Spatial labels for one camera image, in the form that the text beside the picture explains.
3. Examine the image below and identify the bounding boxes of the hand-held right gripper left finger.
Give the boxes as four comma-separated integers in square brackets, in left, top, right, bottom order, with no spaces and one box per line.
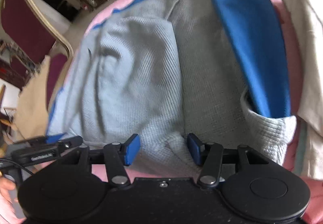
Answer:
[57,134,141,188]

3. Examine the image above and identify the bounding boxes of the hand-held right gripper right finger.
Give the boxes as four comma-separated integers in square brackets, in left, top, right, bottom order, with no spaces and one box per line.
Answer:
[187,133,270,188]

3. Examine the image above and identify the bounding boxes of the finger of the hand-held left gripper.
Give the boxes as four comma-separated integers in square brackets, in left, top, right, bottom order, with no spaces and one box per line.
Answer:
[57,135,84,155]
[15,133,65,145]

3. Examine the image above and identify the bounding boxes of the two-tone blue knit sweater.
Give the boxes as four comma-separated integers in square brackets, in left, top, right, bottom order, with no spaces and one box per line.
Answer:
[47,0,297,179]

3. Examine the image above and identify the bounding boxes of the person's left hand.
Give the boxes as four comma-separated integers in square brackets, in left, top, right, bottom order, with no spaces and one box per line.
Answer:
[0,177,26,224]

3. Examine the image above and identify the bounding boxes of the khaki pants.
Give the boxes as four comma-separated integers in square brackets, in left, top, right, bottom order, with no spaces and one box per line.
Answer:
[15,56,73,139]

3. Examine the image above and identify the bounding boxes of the maroon gold-framed chair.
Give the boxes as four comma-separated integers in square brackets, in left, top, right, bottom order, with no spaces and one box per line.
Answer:
[0,0,75,103]

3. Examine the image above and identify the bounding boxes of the pink printed blanket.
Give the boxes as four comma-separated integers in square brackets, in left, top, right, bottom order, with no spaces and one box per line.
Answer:
[48,0,323,224]

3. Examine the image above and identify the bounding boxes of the cream folded garment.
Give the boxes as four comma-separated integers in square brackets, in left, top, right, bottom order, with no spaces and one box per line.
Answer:
[273,0,323,180]

